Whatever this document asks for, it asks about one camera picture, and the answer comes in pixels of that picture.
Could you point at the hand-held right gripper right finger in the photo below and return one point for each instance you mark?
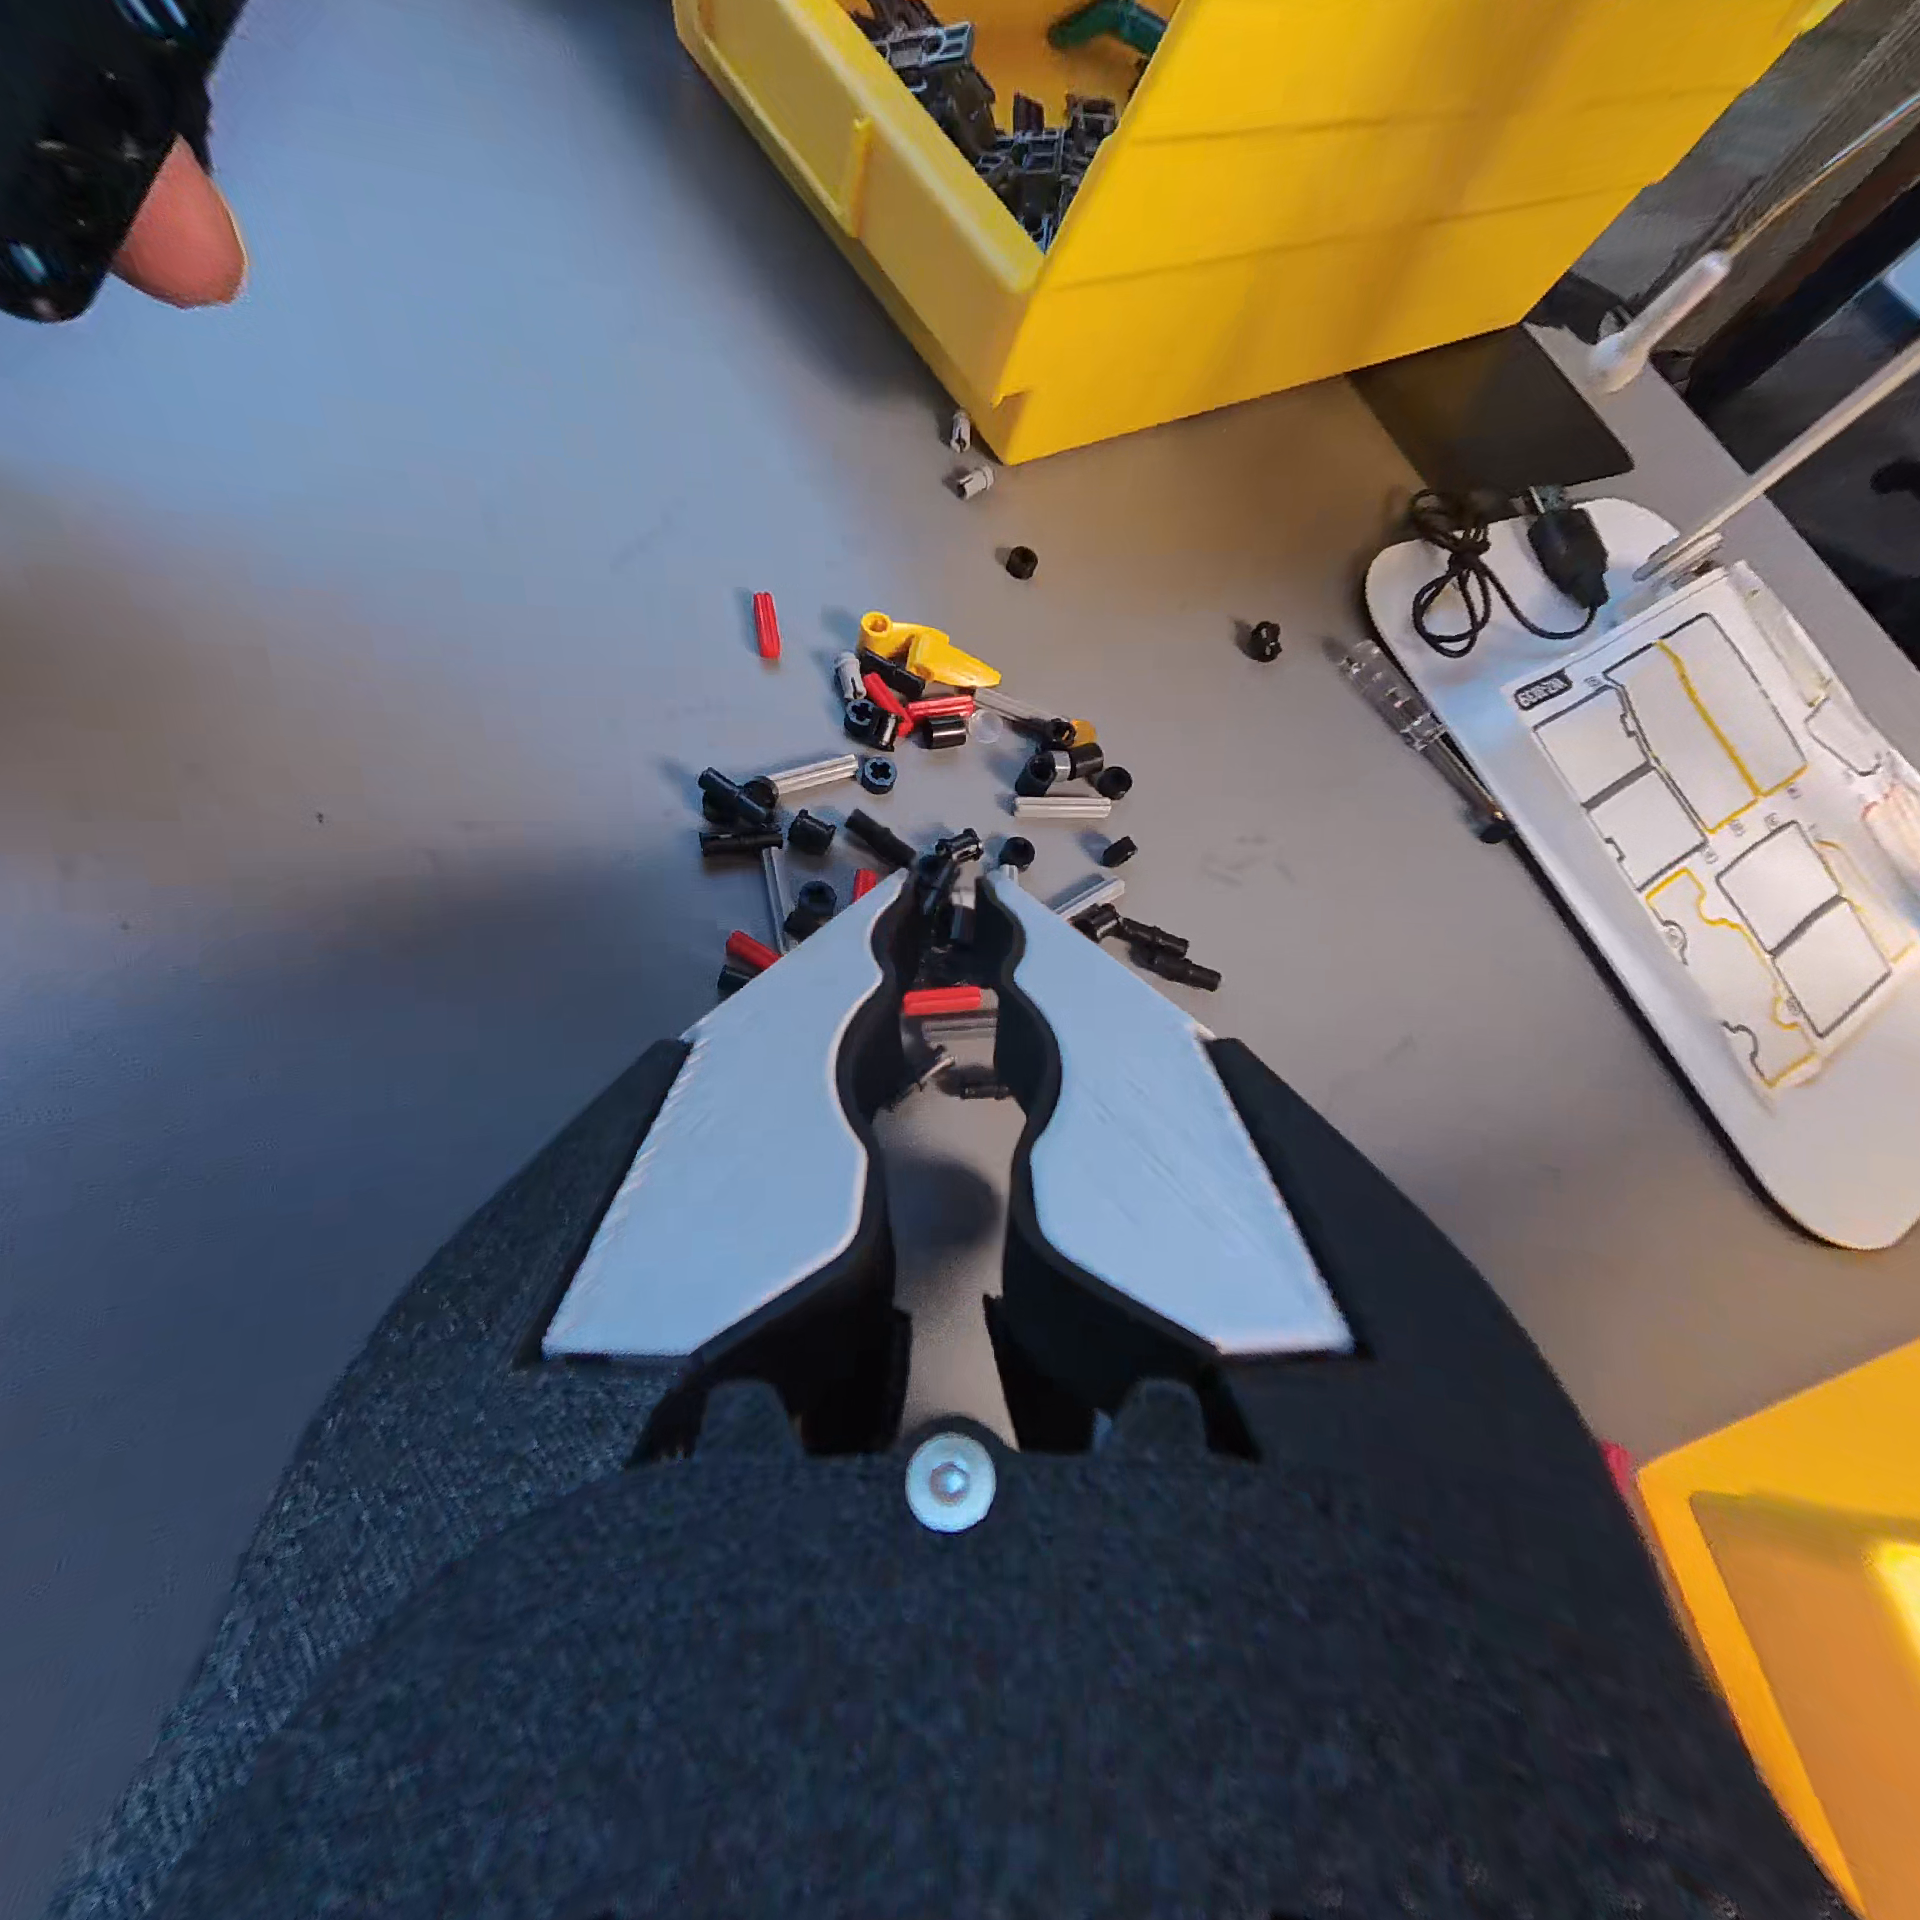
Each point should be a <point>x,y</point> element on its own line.
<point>1171,1185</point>

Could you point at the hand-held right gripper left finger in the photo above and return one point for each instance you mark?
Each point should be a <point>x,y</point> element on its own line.
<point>734,1185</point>

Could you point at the black connector pin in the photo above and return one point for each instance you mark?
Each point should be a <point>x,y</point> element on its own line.
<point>948,885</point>

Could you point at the pile of small block pieces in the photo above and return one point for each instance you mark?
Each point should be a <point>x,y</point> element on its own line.
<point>810,776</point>

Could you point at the grey desk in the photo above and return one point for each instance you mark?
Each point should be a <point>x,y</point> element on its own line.
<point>451,599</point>

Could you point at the short red pin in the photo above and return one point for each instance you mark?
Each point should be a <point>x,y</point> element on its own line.
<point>764,623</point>
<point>1616,1467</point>

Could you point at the clear screwdriver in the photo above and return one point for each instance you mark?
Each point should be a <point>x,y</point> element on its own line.
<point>1394,697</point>

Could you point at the white book stand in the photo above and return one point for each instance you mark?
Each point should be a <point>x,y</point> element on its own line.
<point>1816,1170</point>

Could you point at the yellow plastic parts bin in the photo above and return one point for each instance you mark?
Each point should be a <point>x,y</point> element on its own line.
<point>1276,301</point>
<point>1799,1651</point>

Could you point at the heap of black beams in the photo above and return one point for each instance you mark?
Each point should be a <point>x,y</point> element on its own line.
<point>1036,149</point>

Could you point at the green angled beam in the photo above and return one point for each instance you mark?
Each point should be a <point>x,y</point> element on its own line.
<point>1119,23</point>

